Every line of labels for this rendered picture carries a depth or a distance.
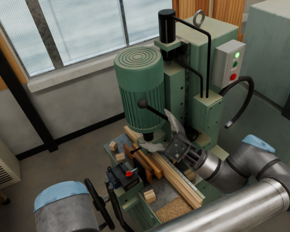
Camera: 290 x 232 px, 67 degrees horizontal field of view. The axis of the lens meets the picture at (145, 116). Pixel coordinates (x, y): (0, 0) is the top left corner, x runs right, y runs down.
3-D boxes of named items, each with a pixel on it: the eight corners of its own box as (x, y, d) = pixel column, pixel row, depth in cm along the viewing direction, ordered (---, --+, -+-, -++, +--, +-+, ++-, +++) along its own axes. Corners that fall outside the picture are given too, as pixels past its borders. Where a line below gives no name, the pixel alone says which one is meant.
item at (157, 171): (134, 150, 124) (132, 143, 120) (136, 148, 124) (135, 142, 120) (159, 179, 109) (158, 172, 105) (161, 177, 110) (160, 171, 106)
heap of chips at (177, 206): (155, 213, 97) (154, 209, 95) (179, 194, 102) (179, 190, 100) (168, 230, 91) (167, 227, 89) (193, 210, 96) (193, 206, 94)
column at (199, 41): (165, 141, 139) (158, 27, 90) (191, 125, 147) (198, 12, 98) (189, 165, 125) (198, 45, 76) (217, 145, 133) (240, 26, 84)
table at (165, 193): (90, 159, 130) (88, 153, 126) (134, 134, 141) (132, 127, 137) (150, 253, 91) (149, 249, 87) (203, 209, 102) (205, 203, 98)
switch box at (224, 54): (210, 83, 92) (215, 47, 81) (226, 74, 96) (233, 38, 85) (222, 89, 88) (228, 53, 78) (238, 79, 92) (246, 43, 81)
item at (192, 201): (124, 131, 135) (123, 126, 132) (127, 130, 136) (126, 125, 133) (205, 221, 93) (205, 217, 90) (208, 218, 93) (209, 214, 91)
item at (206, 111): (191, 122, 100) (192, 96, 90) (205, 113, 104) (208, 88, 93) (204, 133, 95) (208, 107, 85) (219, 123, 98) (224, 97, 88)
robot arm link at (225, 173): (247, 171, 77) (228, 189, 81) (217, 150, 77) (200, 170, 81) (254, 185, 69) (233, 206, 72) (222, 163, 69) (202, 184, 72)
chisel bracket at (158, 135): (138, 149, 113) (136, 138, 107) (159, 136, 118) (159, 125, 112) (146, 159, 108) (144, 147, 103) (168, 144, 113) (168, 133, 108)
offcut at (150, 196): (153, 193, 104) (152, 188, 101) (156, 200, 101) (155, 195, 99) (144, 197, 103) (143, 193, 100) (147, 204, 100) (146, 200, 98)
